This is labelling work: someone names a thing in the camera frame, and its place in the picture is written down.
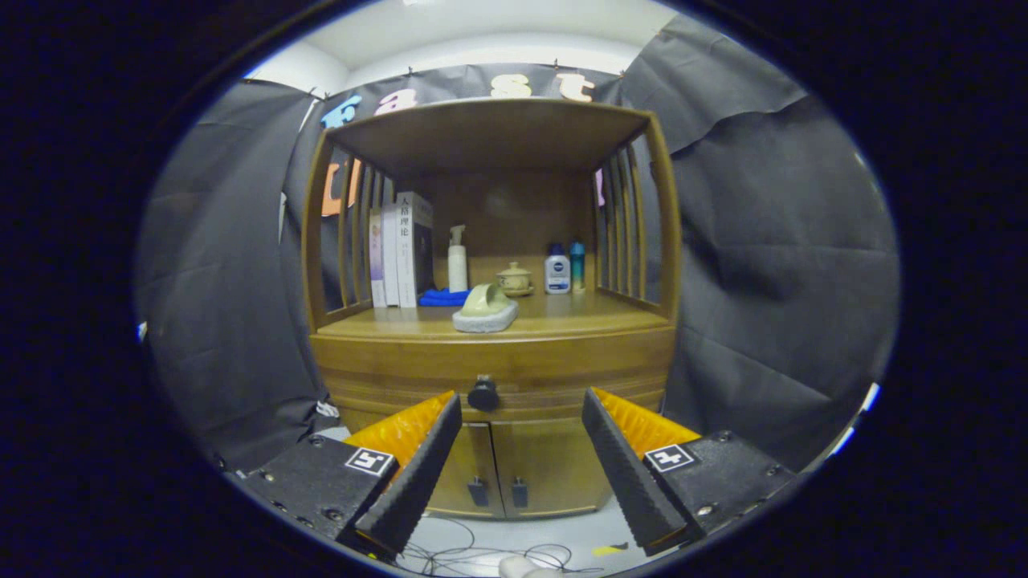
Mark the white black striped panel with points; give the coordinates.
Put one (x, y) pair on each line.
(870, 396)

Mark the pale green lidded tea cup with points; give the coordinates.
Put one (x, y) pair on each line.
(514, 281)

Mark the wooden cabinet door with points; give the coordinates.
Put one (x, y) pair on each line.
(546, 466)
(474, 457)

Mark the blue folded cloth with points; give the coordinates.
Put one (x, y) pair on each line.
(438, 299)

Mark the small white rag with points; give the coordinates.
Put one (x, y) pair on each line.
(328, 409)

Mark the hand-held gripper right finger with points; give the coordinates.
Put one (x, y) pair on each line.
(626, 474)

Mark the yellow floor tape piece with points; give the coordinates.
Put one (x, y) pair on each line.
(609, 550)

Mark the thick dark cover book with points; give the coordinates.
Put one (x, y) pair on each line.
(408, 257)

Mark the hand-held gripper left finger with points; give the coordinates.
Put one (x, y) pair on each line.
(418, 482)

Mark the wooden cabinet countertop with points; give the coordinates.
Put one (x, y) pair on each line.
(578, 317)

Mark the white rounded object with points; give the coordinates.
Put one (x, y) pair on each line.
(526, 568)

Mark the white lotion bottle blue cap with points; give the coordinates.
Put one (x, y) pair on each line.
(557, 277)

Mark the thin purple white book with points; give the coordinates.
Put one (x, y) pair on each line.
(376, 261)

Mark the teal slim bottle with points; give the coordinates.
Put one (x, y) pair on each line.
(577, 269)

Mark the wooden cabinet with slatted sides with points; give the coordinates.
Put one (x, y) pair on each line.
(514, 209)

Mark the white pump bottle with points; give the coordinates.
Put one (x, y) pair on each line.
(458, 269)

